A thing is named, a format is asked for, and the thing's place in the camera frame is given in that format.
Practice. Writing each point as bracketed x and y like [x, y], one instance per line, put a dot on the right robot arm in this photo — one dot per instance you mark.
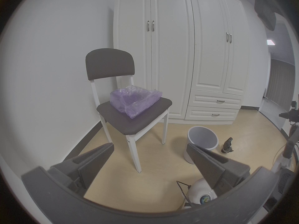
[290, 143]

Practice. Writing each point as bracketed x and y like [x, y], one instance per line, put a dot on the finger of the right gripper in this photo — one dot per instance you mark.
[285, 115]

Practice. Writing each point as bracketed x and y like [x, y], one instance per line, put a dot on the grey curtain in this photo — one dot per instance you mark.
[280, 85]

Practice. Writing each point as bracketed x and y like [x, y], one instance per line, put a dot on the grey padded white chair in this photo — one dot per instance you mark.
[109, 64]

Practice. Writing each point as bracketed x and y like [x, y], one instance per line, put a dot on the white trash bin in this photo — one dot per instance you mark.
[200, 136]

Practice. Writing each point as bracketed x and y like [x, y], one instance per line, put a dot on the purple plastic bag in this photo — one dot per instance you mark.
[133, 99]

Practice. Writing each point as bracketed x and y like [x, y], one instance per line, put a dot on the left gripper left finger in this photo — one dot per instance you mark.
[88, 167]

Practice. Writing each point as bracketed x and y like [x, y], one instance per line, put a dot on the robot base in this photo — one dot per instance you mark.
[200, 190]

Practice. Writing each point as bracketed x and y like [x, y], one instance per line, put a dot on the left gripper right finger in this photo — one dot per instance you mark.
[210, 167]

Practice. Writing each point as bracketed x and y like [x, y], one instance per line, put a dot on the black plastic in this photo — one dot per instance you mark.
[227, 146]

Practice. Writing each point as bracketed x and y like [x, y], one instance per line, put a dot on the white wardrobe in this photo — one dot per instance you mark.
[172, 55]

